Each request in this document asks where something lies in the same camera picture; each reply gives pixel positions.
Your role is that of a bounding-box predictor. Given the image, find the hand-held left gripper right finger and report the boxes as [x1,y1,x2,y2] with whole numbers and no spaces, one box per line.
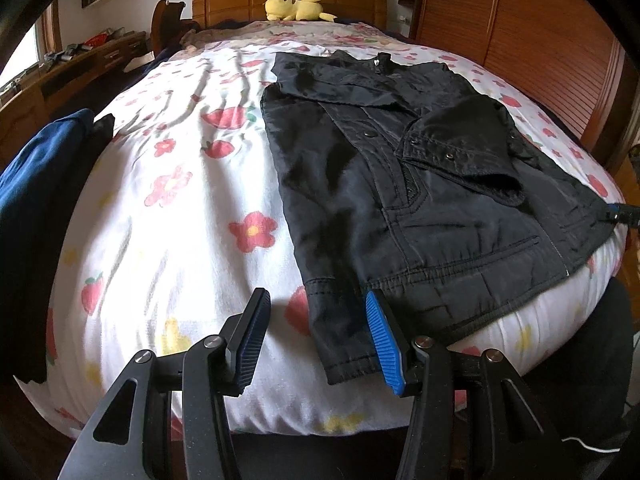
[365,290,576,480]

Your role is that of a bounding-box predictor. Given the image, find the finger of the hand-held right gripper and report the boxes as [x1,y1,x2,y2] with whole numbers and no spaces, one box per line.
[597,201,640,231]

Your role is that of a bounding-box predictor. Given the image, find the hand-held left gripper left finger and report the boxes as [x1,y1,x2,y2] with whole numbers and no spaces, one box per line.
[57,287,272,480]

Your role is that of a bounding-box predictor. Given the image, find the black jacket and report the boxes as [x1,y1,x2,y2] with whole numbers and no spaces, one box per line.
[260,50,623,386]

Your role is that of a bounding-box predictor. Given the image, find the blue and black clothes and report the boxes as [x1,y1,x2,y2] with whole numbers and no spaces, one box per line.
[0,112,117,386]

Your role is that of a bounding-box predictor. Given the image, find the strawberry print quilt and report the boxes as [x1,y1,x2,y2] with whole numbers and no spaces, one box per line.
[15,40,631,441]

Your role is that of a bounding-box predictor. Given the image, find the person's dark clothing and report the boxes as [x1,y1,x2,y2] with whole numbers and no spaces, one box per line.
[450,275,638,480]

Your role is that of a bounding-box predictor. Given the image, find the wooden slatted wardrobe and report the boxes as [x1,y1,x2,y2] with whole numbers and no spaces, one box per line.
[400,0,628,171]

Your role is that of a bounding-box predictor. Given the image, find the folded blue garment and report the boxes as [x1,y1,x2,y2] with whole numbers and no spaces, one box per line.
[0,108,96,261]

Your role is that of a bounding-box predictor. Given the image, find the rose print blanket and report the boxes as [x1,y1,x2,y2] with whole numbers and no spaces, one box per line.
[180,20,401,53]

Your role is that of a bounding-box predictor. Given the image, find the long wooden desk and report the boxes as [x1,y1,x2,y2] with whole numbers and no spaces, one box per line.
[0,30,151,161]

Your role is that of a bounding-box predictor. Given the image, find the dark wooden chair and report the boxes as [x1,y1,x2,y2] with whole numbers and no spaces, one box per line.
[150,0,201,56]

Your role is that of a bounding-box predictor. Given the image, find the yellow plush toy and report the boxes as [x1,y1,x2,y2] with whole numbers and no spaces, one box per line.
[264,0,337,23]

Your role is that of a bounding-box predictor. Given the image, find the wooden bed headboard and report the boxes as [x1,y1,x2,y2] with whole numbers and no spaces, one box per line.
[192,0,388,31]

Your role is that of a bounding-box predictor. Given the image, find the black device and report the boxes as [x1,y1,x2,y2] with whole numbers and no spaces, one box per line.
[45,42,83,63]

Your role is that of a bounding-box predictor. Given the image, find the wood framed window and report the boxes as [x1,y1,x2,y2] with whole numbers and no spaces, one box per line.
[0,5,61,91]

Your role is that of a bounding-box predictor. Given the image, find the white cable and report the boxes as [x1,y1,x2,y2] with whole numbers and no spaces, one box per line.
[562,435,631,455]

